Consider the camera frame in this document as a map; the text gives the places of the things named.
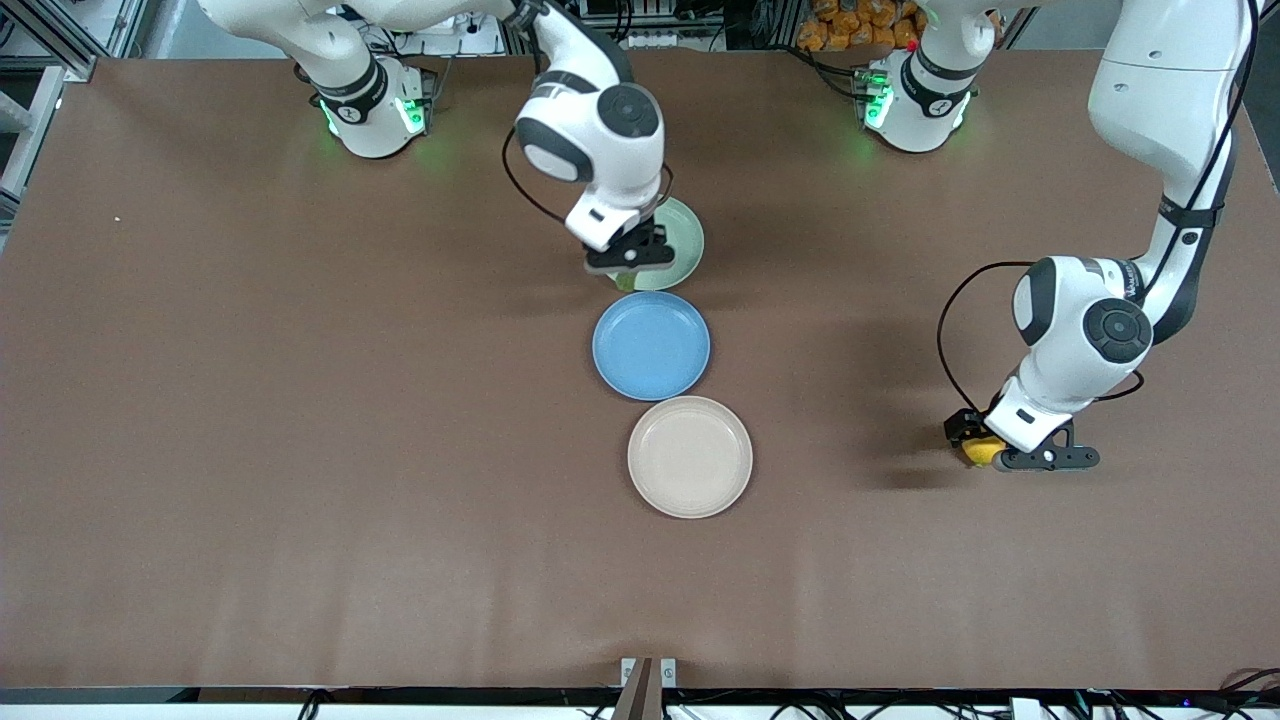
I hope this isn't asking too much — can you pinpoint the mint green round plate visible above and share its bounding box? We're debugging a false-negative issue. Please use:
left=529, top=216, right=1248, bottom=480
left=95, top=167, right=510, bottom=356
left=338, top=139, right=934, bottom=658
left=612, top=196, right=706, bottom=293

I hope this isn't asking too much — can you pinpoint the blue round plate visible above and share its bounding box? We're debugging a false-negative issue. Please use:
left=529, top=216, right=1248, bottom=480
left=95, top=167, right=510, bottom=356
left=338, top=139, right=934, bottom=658
left=592, top=291, right=712, bottom=402

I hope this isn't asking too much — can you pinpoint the off-white round plate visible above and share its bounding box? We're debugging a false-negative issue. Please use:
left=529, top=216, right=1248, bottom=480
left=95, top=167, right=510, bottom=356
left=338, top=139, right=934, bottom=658
left=627, top=395, right=754, bottom=520

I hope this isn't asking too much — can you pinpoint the orange snack bag pile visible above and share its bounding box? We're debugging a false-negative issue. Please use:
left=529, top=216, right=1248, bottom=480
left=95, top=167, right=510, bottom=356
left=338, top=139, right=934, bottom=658
left=797, top=0, right=926, bottom=53

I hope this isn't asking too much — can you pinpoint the grey metal table clamp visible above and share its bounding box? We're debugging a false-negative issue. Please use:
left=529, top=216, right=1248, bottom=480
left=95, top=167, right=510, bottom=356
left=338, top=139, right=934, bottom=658
left=620, top=657, right=678, bottom=720

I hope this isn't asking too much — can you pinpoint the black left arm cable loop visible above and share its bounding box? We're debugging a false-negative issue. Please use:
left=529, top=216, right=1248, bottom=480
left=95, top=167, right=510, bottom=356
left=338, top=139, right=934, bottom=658
left=937, top=261, right=1147, bottom=416

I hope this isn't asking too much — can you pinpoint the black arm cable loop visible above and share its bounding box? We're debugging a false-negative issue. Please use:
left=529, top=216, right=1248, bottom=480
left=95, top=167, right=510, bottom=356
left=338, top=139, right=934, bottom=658
left=937, top=261, right=1147, bottom=416
left=502, top=128, right=673, bottom=226

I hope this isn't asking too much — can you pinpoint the black right arm cable loop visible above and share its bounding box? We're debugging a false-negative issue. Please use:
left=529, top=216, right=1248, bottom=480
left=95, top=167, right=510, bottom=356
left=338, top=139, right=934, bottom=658
left=502, top=128, right=673, bottom=226

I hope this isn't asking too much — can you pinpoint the black cable at arm base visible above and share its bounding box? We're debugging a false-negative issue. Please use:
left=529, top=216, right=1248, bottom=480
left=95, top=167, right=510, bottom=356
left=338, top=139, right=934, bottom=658
left=797, top=45, right=871, bottom=101

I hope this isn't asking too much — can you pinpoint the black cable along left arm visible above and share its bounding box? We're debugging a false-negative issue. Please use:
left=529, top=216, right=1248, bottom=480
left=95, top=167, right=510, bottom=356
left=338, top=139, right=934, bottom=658
left=1140, top=0, right=1263, bottom=301

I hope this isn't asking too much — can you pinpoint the aluminium frame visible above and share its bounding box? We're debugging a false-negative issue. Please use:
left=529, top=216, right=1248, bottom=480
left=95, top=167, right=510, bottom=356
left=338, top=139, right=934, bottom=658
left=0, top=0, right=101, bottom=226

